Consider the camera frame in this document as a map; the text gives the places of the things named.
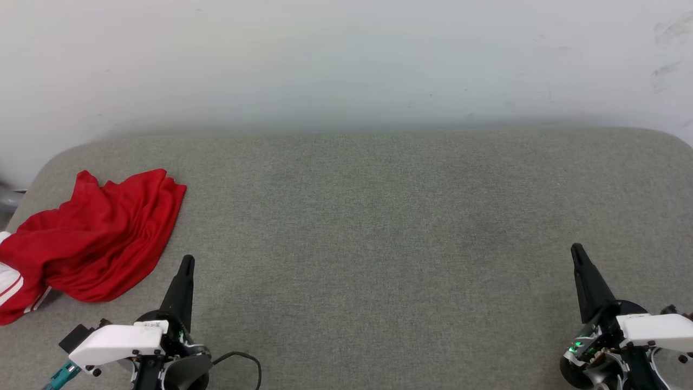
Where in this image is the grey fabric sofa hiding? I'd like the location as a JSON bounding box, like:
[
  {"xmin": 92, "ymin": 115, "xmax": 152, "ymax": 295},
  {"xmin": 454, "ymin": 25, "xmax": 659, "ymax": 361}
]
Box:
[{"xmin": 0, "ymin": 127, "xmax": 693, "ymax": 390}]

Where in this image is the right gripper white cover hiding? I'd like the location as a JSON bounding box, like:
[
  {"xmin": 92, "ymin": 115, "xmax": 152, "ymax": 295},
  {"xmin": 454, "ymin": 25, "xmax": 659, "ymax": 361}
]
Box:
[{"xmin": 559, "ymin": 243, "xmax": 693, "ymax": 365}]

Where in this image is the teal cable connector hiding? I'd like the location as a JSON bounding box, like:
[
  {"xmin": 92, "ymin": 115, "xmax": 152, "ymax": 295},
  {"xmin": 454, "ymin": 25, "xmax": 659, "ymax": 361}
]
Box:
[{"xmin": 42, "ymin": 360, "xmax": 82, "ymax": 390}]

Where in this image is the grey metal frame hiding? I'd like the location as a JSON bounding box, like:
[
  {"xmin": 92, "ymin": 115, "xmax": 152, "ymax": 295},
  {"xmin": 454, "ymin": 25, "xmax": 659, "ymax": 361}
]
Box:
[{"xmin": 0, "ymin": 181, "xmax": 27, "ymax": 231}]

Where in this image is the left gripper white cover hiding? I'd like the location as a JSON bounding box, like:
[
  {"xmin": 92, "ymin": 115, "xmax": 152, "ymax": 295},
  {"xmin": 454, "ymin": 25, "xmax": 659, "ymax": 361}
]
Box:
[{"xmin": 68, "ymin": 255, "xmax": 213, "ymax": 375}]

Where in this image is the red white jersey shirt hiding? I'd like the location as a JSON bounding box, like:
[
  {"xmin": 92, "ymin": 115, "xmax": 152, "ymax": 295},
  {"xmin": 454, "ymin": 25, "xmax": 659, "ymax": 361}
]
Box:
[{"xmin": 0, "ymin": 168, "xmax": 187, "ymax": 326}]

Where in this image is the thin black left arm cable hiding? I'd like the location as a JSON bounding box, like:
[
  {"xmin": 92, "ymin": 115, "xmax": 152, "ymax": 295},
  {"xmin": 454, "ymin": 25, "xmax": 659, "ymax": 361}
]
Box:
[{"xmin": 211, "ymin": 351, "xmax": 263, "ymax": 390}]

